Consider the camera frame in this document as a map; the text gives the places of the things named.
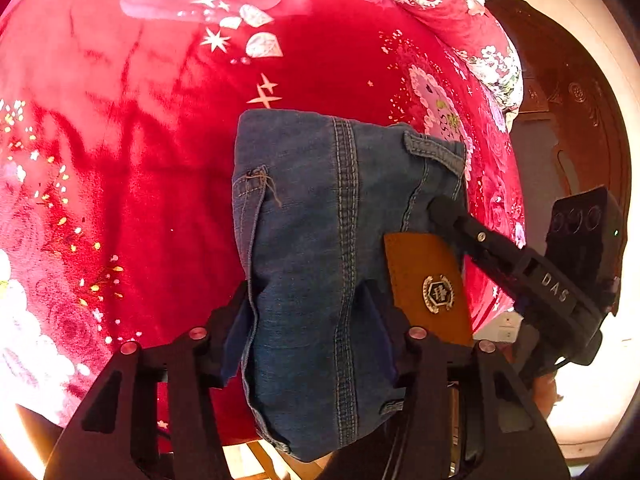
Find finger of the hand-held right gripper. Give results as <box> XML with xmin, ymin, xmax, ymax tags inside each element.
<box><xmin>429</xmin><ymin>195</ymin><xmax>532</xmax><ymax>291</ymax></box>

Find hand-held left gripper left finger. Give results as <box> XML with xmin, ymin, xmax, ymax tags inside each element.
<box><xmin>42</xmin><ymin>280</ymin><xmax>258</xmax><ymax>480</ymax></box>

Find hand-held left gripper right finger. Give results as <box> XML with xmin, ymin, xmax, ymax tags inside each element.
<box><xmin>360</xmin><ymin>282</ymin><xmax>571</xmax><ymax>480</ymax></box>

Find blue denim pants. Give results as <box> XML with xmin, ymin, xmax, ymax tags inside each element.
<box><xmin>231</xmin><ymin>108</ymin><xmax>475</xmax><ymax>462</ymax></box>

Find person's right hand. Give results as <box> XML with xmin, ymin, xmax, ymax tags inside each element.
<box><xmin>531</xmin><ymin>372</ymin><xmax>559</xmax><ymax>418</ymax></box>

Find dark wooden bed headboard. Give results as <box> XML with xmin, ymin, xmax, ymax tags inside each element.
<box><xmin>485</xmin><ymin>0</ymin><xmax>633</xmax><ymax>241</ymax></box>

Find red floral blanket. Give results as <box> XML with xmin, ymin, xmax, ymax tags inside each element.
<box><xmin>0</xmin><ymin>0</ymin><xmax>526</xmax><ymax>456</ymax></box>

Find white wall socket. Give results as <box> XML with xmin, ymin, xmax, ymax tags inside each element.
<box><xmin>475</xmin><ymin>310</ymin><xmax>521</xmax><ymax>343</ymax></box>

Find wooden bed frame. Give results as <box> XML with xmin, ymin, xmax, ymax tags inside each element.
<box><xmin>225</xmin><ymin>439</ymin><xmax>321</xmax><ymax>480</ymax></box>

